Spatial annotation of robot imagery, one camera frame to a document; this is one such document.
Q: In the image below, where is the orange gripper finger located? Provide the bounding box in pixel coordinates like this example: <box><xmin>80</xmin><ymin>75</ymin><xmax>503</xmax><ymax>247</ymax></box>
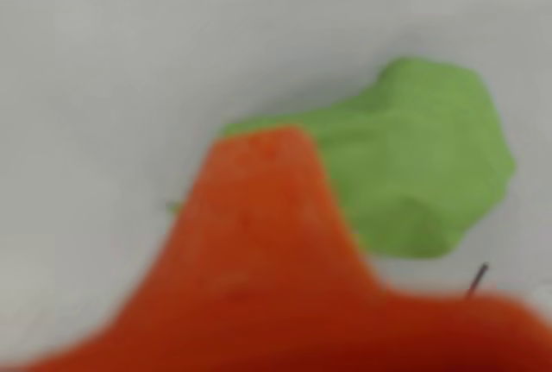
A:
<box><xmin>0</xmin><ymin>125</ymin><xmax>552</xmax><ymax>372</ymax></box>

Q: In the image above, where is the tiny black wire scrap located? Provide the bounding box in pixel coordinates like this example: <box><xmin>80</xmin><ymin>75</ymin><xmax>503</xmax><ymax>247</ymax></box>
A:
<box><xmin>464</xmin><ymin>261</ymin><xmax>491</xmax><ymax>300</ymax></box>

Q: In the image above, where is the green paper ball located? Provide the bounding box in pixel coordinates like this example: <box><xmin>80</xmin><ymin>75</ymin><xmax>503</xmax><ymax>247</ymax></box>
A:
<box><xmin>166</xmin><ymin>56</ymin><xmax>518</xmax><ymax>260</ymax></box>

